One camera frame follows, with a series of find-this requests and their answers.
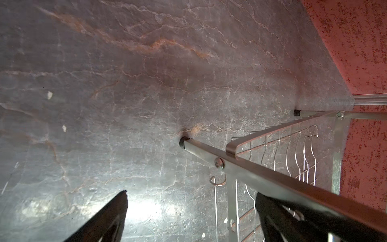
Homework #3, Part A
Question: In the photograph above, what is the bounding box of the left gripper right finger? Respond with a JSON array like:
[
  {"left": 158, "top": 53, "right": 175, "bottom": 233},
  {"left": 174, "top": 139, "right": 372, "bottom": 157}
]
[{"left": 255, "top": 192, "right": 329, "bottom": 242}]

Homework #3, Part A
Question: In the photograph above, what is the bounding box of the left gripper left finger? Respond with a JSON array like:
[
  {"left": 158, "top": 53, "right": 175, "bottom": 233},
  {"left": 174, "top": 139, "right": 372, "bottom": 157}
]
[{"left": 66, "top": 190, "right": 128, "bottom": 242}]

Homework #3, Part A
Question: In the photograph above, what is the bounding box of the chrome wire dish rack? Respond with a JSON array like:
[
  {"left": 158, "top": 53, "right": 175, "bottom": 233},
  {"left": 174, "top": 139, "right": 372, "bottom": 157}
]
[{"left": 179, "top": 110, "right": 387, "bottom": 242}]

